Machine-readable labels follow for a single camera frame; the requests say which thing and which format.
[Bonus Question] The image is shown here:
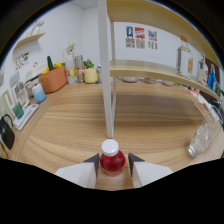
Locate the white flower in vase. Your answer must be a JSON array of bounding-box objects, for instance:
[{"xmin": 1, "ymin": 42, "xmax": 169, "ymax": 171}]
[{"xmin": 66, "ymin": 40, "xmax": 78, "ymax": 56}]

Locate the small red liquid bottle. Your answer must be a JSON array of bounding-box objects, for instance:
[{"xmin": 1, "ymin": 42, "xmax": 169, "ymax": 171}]
[{"xmin": 99, "ymin": 138, "xmax": 127, "ymax": 177}]

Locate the orange storage basket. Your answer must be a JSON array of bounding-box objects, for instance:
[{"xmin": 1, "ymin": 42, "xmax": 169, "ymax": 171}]
[{"xmin": 38, "ymin": 65, "xmax": 69, "ymax": 94}]

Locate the white plate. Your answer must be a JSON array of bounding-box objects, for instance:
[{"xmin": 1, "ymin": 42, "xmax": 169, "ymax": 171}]
[{"xmin": 162, "ymin": 79, "xmax": 175, "ymax": 87}]

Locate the blue wall poster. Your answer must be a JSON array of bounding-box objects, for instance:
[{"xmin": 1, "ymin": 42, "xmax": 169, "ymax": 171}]
[{"xmin": 125, "ymin": 25, "xmax": 134, "ymax": 49}]

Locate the multicolour wall poster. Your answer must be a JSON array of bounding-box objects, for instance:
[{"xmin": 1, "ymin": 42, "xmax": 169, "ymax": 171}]
[{"xmin": 147, "ymin": 29, "xmax": 158, "ymax": 50}]

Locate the teal cup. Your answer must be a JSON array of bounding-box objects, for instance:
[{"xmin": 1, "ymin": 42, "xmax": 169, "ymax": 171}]
[{"xmin": 12, "ymin": 101, "xmax": 25, "ymax": 120}]

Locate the wooden wall shelf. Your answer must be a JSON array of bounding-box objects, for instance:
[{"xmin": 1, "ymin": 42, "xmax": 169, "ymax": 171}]
[{"xmin": 12, "ymin": 32, "xmax": 47, "ymax": 51}]

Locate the white frame wooden two-tier shelf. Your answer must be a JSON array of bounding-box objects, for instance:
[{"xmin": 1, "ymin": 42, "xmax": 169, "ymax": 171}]
[{"xmin": 97, "ymin": 0, "xmax": 223, "ymax": 139}]

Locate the white figure on wall shelf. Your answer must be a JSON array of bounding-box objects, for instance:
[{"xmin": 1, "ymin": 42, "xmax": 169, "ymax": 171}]
[{"xmin": 28, "ymin": 20, "xmax": 45, "ymax": 37}]

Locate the white tray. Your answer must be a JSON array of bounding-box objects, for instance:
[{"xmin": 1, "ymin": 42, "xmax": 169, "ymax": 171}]
[{"xmin": 12, "ymin": 103, "xmax": 40, "ymax": 131}]

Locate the white bowl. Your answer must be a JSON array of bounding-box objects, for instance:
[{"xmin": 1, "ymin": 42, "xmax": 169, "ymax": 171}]
[{"xmin": 143, "ymin": 77, "xmax": 158, "ymax": 84}]

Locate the clear bottle with orange cap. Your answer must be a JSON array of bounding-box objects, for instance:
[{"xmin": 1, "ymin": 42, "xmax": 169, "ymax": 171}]
[{"xmin": 176, "ymin": 35, "xmax": 194, "ymax": 79}]

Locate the black kettle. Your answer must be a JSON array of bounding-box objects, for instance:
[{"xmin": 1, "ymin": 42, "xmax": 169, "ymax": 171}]
[{"xmin": 0, "ymin": 114, "xmax": 16, "ymax": 150}]

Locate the cream yellow mug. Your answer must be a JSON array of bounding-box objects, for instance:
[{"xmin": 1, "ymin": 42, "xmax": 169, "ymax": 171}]
[{"xmin": 83, "ymin": 67, "xmax": 100, "ymax": 84}]

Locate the clear glass cup with ice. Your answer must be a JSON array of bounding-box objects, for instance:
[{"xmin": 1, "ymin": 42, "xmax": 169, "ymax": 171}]
[{"xmin": 187, "ymin": 103, "xmax": 224, "ymax": 158}]

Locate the green potted plant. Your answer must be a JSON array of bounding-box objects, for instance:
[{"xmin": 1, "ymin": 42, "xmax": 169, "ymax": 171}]
[{"xmin": 82, "ymin": 58, "xmax": 95, "ymax": 70}]

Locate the light blue cup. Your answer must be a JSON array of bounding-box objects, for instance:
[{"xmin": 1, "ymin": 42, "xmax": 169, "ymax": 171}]
[{"xmin": 31, "ymin": 83, "xmax": 47, "ymax": 104}]

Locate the white picture frame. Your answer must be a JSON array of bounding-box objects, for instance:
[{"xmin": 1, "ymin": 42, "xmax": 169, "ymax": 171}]
[{"xmin": 13, "ymin": 81, "xmax": 29, "ymax": 108}]

